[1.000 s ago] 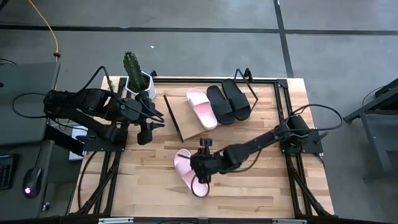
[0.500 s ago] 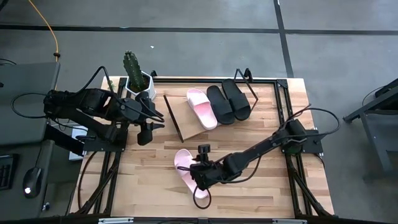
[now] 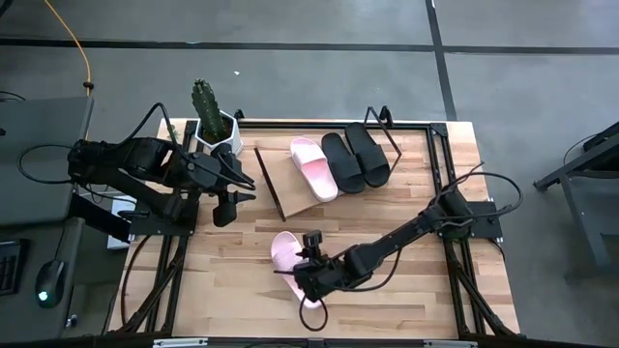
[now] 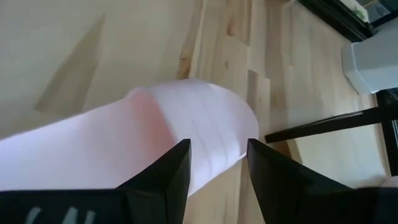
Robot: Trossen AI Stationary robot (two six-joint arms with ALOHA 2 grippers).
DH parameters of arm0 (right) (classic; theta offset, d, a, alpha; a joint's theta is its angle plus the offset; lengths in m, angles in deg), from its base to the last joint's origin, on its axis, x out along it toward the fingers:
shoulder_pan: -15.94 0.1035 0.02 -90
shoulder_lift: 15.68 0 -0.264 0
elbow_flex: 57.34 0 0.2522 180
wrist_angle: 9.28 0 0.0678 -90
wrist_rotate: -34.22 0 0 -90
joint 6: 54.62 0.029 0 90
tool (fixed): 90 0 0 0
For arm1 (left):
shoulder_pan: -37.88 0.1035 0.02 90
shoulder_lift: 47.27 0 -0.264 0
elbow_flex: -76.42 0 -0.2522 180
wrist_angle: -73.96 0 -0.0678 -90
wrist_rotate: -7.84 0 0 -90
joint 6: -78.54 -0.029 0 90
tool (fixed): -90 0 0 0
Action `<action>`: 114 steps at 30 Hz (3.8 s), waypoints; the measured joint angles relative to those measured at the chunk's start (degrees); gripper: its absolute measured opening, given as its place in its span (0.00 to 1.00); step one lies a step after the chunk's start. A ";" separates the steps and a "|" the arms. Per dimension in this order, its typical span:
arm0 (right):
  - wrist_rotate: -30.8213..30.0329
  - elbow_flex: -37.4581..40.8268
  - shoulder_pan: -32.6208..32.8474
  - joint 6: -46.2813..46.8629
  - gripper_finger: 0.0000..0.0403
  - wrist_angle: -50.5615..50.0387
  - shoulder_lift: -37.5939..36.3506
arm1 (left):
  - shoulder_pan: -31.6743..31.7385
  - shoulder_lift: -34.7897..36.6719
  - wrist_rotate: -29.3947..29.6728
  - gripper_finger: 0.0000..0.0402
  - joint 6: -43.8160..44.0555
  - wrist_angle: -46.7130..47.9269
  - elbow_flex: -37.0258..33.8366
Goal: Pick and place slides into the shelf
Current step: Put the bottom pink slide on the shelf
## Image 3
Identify grey panel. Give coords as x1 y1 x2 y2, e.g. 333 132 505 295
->
0 95 96 228

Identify black keyboard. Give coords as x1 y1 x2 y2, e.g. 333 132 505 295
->
0 239 26 297

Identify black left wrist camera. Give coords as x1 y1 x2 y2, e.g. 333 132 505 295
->
211 142 235 163

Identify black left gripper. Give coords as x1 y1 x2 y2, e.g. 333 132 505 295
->
186 153 257 229

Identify white paper sheet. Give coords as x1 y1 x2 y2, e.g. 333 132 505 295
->
105 195 140 250

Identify black aluminium table frame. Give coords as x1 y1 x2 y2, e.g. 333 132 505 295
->
108 118 521 340

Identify wooden shelf black metal legs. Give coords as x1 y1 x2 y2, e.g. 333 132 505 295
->
252 104 403 223

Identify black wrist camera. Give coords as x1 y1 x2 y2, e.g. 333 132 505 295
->
211 142 235 163
301 230 324 260

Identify white plant pot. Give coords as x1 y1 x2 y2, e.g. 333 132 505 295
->
192 109 245 158

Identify yellow cable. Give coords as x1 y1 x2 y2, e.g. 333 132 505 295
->
42 0 94 97

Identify green cactus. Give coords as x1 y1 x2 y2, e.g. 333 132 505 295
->
191 77 228 140

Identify dark desk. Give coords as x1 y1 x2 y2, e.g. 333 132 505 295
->
0 217 130 342

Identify black metal desk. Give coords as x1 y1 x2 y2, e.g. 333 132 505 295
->
533 120 619 282

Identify black slide sandal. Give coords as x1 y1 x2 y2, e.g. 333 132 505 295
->
344 121 392 189
320 131 368 195

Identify black computer mouse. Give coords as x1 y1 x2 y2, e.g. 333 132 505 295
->
35 259 69 309

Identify pink slide sandal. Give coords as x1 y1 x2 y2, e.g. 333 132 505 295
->
269 230 324 310
289 136 339 204

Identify silver aluminium bracket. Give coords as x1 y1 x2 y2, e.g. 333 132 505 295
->
152 337 209 348
424 339 479 348

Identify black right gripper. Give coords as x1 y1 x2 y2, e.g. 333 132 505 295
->
273 257 350 304

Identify black cable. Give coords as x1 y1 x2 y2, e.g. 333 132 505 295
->
298 293 330 333
16 143 74 186
120 234 156 326
432 161 524 226

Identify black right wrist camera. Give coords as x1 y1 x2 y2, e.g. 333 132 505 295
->
301 230 324 260

